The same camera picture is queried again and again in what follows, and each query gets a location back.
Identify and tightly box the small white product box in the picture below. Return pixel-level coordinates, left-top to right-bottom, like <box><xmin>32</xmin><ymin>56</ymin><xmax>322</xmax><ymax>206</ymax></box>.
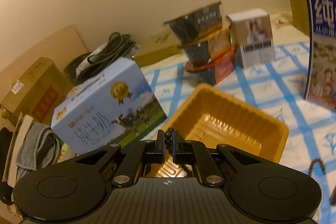
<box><xmin>226</xmin><ymin>8</ymin><xmax>275</xmax><ymax>68</ymax></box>

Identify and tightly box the blue checked tablecloth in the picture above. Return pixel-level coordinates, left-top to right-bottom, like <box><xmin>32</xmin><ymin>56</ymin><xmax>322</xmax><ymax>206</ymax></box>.
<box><xmin>140</xmin><ymin>41</ymin><xmax>336</xmax><ymax>224</ymax></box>

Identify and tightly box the grey cloth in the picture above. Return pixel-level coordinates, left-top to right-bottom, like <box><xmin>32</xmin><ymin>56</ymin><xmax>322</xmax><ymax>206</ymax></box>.
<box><xmin>15</xmin><ymin>122</ymin><xmax>61</xmax><ymax>181</ymax></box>

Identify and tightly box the black cable bundle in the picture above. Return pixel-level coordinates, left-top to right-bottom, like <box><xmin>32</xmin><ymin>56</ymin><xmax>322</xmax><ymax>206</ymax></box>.
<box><xmin>64</xmin><ymin>31</ymin><xmax>137</xmax><ymax>80</ymax></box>

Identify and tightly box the blue illustrated milk box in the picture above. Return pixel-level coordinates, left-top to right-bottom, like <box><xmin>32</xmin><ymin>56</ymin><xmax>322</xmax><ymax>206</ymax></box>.
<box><xmin>304</xmin><ymin>0</ymin><xmax>335</xmax><ymax>111</ymax></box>

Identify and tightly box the bottom red noodle bowl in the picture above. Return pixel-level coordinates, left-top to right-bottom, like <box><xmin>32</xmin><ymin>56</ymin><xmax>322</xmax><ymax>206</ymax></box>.
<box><xmin>185</xmin><ymin>46</ymin><xmax>236</xmax><ymax>86</ymax></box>

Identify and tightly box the middle orange noodle bowl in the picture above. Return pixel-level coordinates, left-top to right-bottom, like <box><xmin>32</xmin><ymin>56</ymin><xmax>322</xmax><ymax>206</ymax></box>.
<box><xmin>177</xmin><ymin>26</ymin><xmax>231</xmax><ymax>66</ymax></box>

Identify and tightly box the low cardboard box behind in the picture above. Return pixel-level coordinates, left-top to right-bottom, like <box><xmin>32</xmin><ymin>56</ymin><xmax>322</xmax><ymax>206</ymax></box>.
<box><xmin>133</xmin><ymin>31</ymin><xmax>182</xmax><ymax>68</ymax></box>

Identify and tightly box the brown cardboard box red label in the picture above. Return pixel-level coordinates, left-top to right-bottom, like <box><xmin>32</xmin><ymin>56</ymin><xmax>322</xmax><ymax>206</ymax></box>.
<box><xmin>1</xmin><ymin>57</ymin><xmax>70</xmax><ymax>125</ymax></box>

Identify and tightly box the white blue milk carton box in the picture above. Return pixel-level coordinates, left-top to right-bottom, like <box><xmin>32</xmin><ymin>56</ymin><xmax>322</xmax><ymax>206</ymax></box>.
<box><xmin>51</xmin><ymin>57</ymin><xmax>167</xmax><ymax>155</ymax></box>

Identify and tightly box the orange plastic tray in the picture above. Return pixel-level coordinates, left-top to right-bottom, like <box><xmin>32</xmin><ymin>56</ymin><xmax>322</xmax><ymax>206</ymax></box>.
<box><xmin>160</xmin><ymin>84</ymin><xmax>289</xmax><ymax>163</ymax></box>

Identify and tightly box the top black noodle bowl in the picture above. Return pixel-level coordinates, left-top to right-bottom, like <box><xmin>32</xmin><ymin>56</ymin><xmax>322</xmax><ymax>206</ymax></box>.
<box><xmin>163</xmin><ymin>1</ymin><xmax>223</xmax><ymax>43</ymax></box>

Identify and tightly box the brown wooden bead necklace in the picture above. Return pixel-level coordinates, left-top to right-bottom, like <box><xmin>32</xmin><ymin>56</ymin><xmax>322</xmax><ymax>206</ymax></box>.
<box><xmin>308</xmin><ymin>158</ymin><xmax>328</xmax><ymax>177</ymax></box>

